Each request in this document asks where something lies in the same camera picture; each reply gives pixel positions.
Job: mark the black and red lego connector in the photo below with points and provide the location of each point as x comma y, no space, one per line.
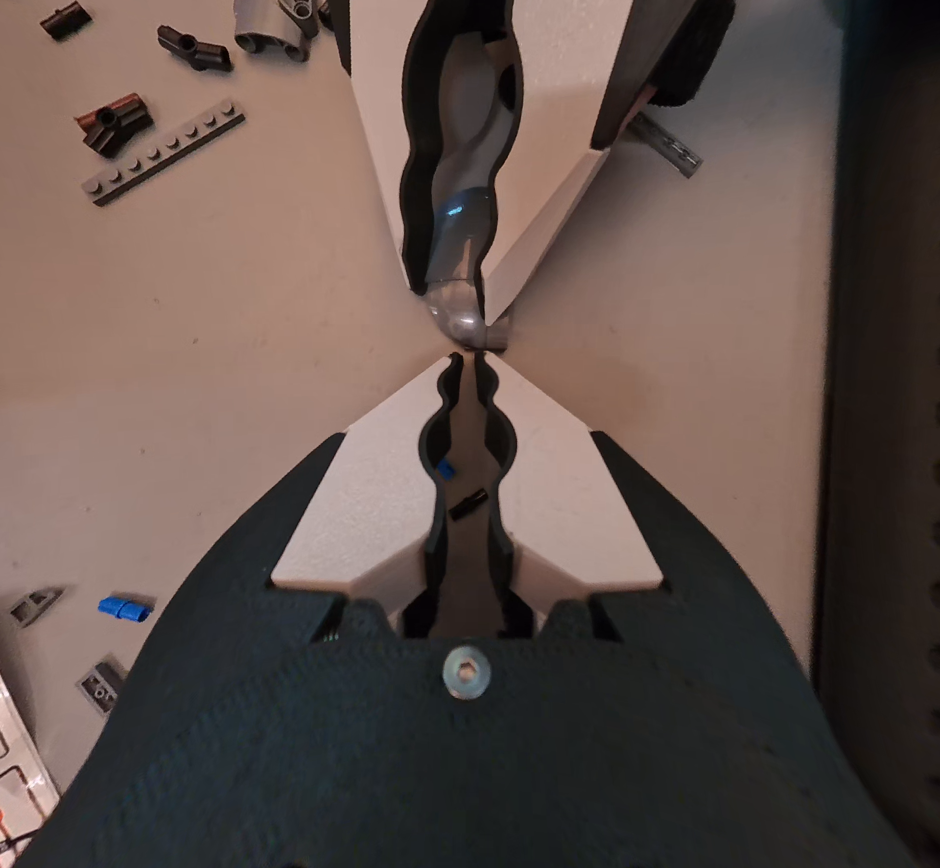
114,125

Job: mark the small grey lego plate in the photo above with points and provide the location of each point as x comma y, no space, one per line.
101,684

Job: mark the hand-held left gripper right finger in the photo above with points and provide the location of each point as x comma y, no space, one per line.
580,515

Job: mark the dark grey domed lego assembly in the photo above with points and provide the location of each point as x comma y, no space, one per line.
459,310

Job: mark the short black lego connector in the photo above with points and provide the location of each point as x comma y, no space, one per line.
66,20

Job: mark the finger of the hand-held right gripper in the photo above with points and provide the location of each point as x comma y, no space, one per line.
382,38
573,38

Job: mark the dark grey lego plate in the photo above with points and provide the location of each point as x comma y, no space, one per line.
668,147

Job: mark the black lego pin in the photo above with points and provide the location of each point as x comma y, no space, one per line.
468,504

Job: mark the sticker sheet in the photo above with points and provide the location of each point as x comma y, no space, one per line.
22,772

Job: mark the black lego tube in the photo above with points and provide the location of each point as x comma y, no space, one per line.
324,16

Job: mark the blue lego pin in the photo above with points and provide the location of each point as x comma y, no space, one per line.
125,609
446,470

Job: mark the light grey curved lego panel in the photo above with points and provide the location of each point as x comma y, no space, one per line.
261,23

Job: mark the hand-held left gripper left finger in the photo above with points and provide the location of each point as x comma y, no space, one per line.
352,515

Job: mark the black angled lego connector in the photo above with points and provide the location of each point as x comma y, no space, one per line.
195,49

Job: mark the long grey studded lego plate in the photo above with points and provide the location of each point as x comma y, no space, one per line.
165,152

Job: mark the small grey lego frame piece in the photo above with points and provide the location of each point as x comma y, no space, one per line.
33,605

